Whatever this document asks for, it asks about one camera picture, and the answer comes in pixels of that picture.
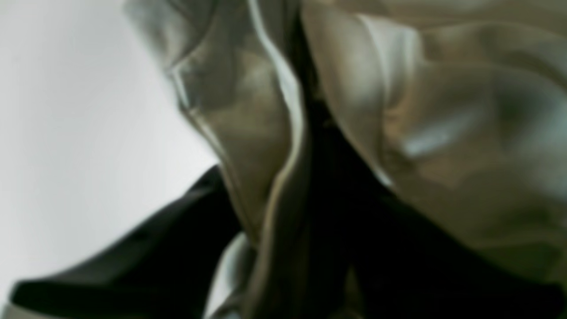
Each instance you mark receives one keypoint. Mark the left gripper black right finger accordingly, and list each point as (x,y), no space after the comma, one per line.
(405,267)

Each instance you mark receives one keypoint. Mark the grey t-shirt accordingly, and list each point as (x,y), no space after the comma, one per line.
(457,107)

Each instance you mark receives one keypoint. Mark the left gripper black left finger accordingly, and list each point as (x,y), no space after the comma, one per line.
(162,269)

